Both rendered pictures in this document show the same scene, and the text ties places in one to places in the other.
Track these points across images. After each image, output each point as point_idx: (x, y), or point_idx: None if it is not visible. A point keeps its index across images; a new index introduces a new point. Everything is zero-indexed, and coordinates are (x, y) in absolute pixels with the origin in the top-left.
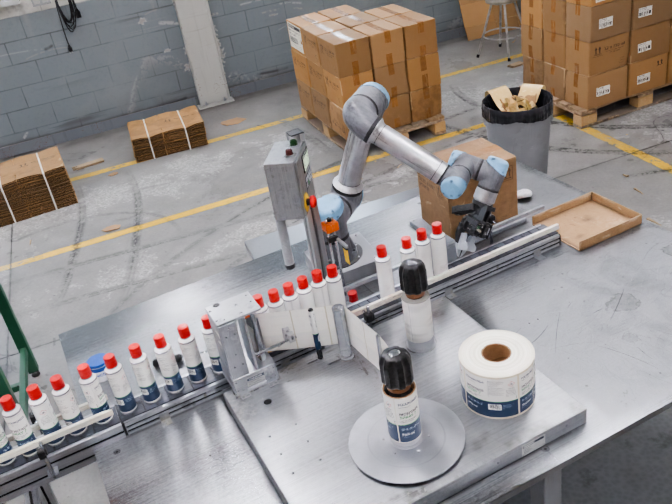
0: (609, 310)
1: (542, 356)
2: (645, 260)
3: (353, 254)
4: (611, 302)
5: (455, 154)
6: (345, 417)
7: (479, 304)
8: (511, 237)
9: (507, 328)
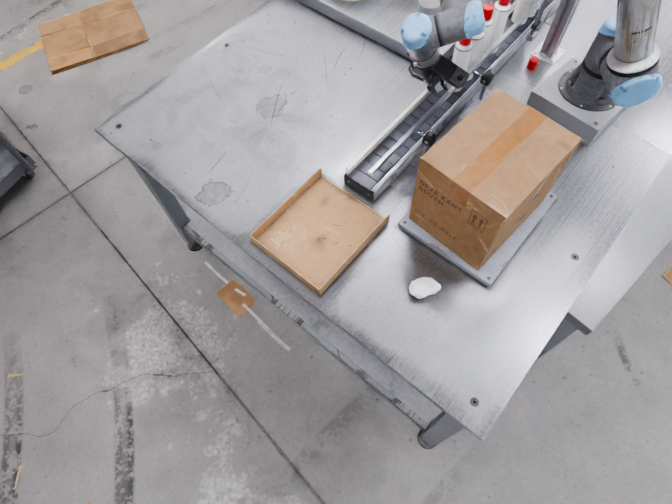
0: (283, 94)
1: (331, 39)
2: (249, 169)
3: (567, 81)
4: (282, 104)
5: (474, 1)
6: None
7: (403, 82)
8: (401, 159)
9: (368, 60)
